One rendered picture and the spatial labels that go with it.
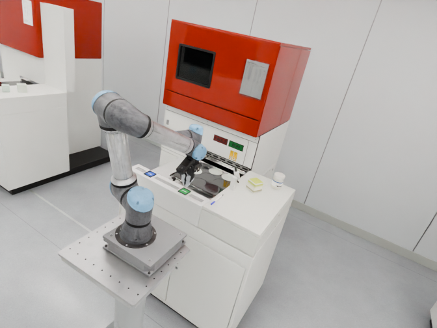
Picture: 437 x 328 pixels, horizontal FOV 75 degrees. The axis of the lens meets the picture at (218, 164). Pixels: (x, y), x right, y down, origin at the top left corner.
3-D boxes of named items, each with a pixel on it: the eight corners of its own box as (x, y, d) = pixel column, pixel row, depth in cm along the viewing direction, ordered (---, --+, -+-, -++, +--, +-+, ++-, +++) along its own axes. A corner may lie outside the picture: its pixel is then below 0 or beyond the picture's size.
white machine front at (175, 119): (162, 148, 244) (168, 102, 227) (247, 186, 212) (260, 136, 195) (160, 149, 242) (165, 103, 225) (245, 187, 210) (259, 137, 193)
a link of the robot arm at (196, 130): (185, 123, 147) (198, 122, 153) (182, 143, 152) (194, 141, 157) (194, 129, 142) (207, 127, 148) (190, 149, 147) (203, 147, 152)
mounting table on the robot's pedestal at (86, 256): (131, 327, 116) (133, 306, 110) (58, 274, 131) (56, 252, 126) (192, 262, 153) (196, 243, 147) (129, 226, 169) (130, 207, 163)
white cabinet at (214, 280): (168, 235, 269) (179, 158, 235) (260, 291, 232) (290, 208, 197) (113, 276, 217) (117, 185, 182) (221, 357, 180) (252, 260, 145)
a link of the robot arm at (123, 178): (123, 213, 133) (101, 103, 101) (109, 196, 142) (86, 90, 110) (146, 203, 139) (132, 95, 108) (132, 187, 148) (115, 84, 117)
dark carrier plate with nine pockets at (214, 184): (200, 161, 219) (201, 160, 218) (240, 178, 205) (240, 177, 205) (172, 175, 191) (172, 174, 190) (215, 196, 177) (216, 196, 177)
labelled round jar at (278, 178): (272, 183, 193) (276, 170, 189) (282, 187, 190) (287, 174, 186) (268, 187, 187) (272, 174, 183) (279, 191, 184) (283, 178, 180)
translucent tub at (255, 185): (253, 185, 184) (256, 176, 181) (261, 191, 179) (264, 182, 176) (245, 187, 180) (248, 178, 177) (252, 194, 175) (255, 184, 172)
